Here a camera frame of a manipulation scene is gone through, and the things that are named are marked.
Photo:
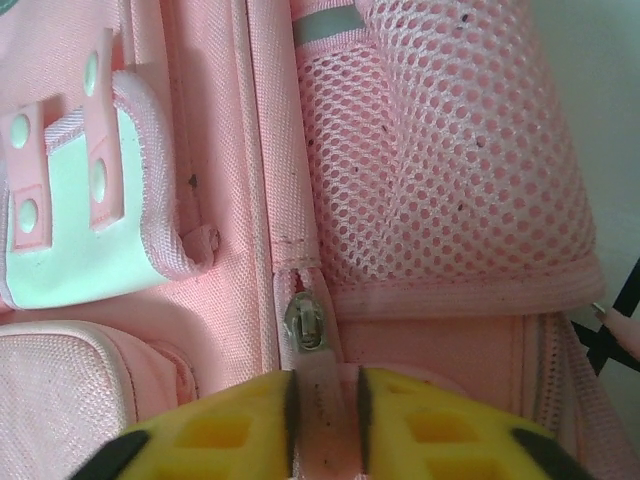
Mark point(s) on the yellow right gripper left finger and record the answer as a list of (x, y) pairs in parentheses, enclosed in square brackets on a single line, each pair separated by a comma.
[(220, 435)]

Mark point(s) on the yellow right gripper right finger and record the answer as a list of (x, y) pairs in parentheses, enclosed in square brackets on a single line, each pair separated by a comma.
[(440, 435)]

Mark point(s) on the pink student backpack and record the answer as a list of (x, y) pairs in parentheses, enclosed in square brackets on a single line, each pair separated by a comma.
[(225, 250)]

